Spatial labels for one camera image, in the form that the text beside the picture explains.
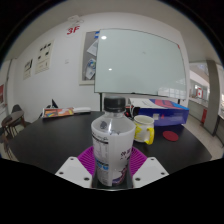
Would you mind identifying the black and red small item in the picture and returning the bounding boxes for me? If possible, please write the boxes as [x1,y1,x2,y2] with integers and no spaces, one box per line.
[125,103,135,118]

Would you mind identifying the flat round red coaster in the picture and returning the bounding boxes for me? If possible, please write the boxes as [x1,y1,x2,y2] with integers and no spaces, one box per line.
[162,130,180,142]

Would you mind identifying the flat white device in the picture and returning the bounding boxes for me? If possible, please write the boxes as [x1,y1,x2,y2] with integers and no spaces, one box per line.
[72,106,92,114]

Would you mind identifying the clear black-capped drink bottle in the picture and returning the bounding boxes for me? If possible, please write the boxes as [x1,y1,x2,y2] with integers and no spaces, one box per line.
[90,95,137,188]

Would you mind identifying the small white wall poster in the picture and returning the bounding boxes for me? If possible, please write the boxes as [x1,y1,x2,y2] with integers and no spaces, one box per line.
[22,58,34,81]

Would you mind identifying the whiteboard on stand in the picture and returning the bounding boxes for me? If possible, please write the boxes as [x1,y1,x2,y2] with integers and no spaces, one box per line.
[93,28,188,113]

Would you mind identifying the dark wooden chair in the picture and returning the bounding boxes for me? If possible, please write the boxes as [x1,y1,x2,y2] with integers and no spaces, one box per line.
[0,103,28,161]

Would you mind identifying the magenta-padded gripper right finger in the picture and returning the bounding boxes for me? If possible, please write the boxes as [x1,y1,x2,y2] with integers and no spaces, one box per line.
[126,146,170,189]

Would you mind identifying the blue cardboard box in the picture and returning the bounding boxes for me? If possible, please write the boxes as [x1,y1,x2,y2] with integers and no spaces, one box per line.
[128,97,190,128]

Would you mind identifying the white mug with yellow handle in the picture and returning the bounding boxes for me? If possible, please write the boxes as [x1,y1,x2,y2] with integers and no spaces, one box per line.
[133,114,156,146]

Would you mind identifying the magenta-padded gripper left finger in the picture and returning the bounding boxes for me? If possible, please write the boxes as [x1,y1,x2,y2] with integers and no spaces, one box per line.
[54,146,98,189]

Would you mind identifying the red standing box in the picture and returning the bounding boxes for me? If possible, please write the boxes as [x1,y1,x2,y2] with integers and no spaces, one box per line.
[200,108,208,125]

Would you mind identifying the colourful flat orange box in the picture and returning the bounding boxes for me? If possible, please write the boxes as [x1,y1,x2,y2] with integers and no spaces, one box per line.
[42,107,75,119]

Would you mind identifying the large white wall poster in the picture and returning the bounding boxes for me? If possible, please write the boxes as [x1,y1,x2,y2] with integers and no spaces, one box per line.
[34,40,55,75]

